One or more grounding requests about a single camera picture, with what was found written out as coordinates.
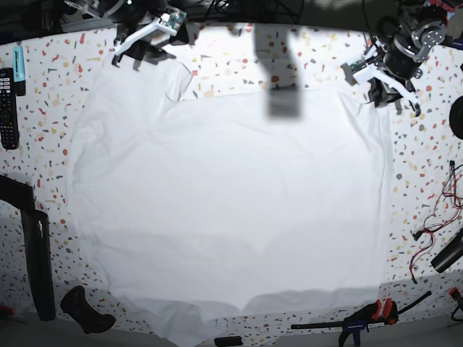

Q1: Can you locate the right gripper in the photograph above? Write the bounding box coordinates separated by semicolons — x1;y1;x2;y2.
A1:
112;17;177;71

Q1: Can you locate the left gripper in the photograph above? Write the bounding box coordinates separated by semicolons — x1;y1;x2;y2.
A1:
364;60;421;116

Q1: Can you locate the white T-shirt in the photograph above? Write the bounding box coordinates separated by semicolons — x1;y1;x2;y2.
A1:
66;60;393;346

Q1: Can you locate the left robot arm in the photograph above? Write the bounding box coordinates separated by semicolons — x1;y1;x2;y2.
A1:
346;1;448;116

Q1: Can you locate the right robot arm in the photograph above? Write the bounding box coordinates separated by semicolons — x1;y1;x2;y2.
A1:
61;0;186;71

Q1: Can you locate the black round object right edge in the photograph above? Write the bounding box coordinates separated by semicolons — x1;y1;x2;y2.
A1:
449;96;463;140

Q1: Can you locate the terrazzo pattern table cloth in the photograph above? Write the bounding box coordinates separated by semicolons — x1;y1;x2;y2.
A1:
1;24;462;338

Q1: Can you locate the teal highlighter marker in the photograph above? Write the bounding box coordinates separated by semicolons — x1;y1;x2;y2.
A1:
13;46;26;96

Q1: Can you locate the black TV remote control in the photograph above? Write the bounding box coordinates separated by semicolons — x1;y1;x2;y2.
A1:
0;67;20;150

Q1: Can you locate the black cylinder tube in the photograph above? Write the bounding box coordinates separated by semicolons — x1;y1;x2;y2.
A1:
431;229;463;273

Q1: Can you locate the black orange bar clamp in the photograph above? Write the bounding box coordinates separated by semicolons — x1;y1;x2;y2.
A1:
290;291;432;347

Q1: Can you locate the small black rectangular device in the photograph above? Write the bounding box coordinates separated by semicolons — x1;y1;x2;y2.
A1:
214;336;243;347

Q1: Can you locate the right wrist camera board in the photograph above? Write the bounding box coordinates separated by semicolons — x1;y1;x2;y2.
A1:
158;9;187;36

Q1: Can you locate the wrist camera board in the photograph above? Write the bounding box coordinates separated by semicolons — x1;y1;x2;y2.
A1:
158;9;187;36
341;60;373;86

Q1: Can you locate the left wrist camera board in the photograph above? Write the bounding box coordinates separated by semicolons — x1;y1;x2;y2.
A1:
341;60;373;86

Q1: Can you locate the red black wire bundle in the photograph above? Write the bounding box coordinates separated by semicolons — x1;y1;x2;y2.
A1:
408;160;463;285

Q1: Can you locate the black L-shaped bracket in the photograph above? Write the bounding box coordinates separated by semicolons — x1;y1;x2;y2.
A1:
1;176;56;321

